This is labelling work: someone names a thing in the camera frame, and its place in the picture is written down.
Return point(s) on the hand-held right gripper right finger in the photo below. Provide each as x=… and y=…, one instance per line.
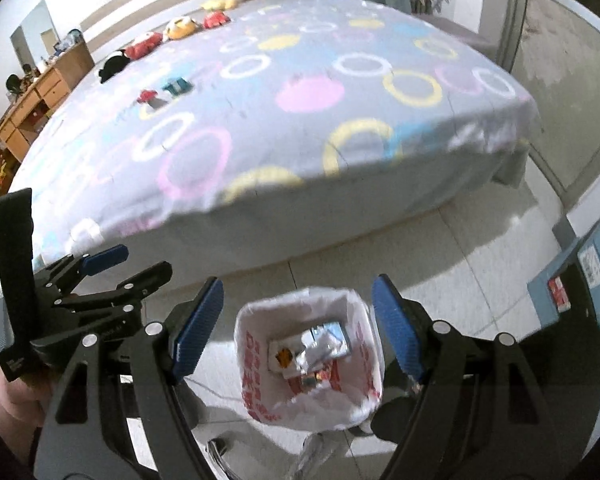
x=395, y=320

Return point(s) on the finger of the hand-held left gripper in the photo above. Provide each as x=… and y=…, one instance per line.
x=105, y=257
x=145, y=277

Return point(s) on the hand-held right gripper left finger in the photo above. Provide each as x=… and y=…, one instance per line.
x=200, y=325

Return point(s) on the blue packet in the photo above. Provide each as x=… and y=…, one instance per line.
x=337, y=331

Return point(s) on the white plastic bag red print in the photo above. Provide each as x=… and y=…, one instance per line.
x=260, y=360

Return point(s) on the silver wrapper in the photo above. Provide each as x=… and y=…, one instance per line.
x=320, y=350

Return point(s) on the white card orange print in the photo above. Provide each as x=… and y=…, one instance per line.
x=282, y=357

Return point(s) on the small colourful packet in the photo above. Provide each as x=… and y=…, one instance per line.
x=314, y=381

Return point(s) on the person's left hand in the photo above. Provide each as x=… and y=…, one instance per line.
x=20, y=400

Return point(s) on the blue grey storage box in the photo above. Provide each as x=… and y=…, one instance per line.
x=542, y=305

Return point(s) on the clear plastic wrapper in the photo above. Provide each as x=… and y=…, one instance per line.
x=315, y=455

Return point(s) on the black box red label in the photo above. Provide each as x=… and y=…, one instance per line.
x=560, y=292

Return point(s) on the red snack packet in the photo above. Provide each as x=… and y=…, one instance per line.
x=150, y=96

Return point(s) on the dark round object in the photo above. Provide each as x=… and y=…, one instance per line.
x=14, y=82

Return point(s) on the wooden dresser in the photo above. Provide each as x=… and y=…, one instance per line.
x=45, y=85

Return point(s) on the teal snack packet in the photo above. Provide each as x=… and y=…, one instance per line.
x=176, y=86

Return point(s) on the black white plush toy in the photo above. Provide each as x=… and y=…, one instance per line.
x=114, y=66

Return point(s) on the circle print bed sheet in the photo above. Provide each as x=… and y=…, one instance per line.
x=280, y=135

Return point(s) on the assorted dresser clutter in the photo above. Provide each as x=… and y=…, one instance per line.
x=62, y=47

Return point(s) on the orange yellow plush toy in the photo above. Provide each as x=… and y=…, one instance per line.
x=181, y=28

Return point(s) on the small red plush toy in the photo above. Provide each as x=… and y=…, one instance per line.
x=216, y=20

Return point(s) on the small yellow plush toy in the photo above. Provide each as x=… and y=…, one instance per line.
x=220, y=4

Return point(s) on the frosted glass sliding door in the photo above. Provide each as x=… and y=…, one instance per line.
x=555, y=60

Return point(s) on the wall mirror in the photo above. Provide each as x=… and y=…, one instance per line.
x=32, y=30

